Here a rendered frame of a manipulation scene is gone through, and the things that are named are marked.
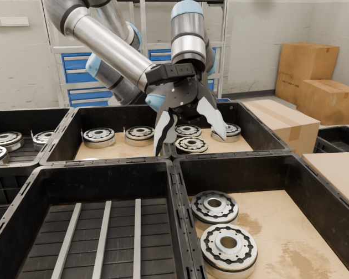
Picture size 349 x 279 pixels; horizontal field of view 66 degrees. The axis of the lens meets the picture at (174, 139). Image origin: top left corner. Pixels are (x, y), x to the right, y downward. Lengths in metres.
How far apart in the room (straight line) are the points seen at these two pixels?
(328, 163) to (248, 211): 0.24
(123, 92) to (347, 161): 0.86
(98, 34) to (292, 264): 0.67
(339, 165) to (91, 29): 0.70
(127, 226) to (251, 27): 3.78
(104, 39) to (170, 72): 0.30
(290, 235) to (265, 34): 3.84
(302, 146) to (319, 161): 0.39
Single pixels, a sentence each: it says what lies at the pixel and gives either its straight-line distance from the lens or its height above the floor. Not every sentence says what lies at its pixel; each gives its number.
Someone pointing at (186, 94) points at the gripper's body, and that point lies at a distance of 0.52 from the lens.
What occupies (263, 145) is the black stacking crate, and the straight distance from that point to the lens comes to 0.84.
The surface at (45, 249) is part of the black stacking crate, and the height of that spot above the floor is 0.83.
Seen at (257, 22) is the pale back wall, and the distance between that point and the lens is 4.21.
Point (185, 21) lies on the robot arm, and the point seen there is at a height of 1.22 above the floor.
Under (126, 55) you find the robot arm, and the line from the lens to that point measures 0.72.
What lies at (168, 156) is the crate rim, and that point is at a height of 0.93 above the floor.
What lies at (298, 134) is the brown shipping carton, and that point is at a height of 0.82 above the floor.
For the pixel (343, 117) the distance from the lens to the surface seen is 3.73.
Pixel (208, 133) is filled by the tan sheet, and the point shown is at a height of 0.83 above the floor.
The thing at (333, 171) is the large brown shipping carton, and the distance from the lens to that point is 0.73.
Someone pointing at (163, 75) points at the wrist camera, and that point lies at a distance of 0.47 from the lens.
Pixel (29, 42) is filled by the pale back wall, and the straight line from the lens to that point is 3.62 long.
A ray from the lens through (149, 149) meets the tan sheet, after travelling 0.88.
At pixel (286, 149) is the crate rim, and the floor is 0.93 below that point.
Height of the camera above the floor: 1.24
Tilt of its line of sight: 26 degrees down
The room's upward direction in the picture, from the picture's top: straight up
